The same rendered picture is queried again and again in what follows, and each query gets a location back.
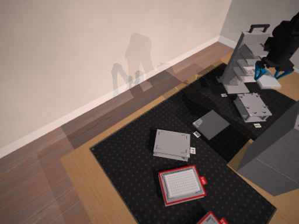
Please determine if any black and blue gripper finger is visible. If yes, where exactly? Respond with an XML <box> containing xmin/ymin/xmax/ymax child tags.
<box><xmin>254</xmin><ymin>63</ymin><xmax>267</xmax><ymax>80</ymax></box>
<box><xmin>274</xmin><ymin>71</ymin><xmax>293</xmax><ymax>79</ymax></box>

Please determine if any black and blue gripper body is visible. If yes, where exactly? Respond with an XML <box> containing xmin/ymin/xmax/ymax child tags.
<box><xmin>256</xmin><ymin>47</ymin><xmax>295</xmax><ymax>71</ymax></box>

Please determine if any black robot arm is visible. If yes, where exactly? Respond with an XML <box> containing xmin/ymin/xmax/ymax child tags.
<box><xmin>263</xmin><ymin>12</ymin><xmax>299</xmax><ymax>61</ymax></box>

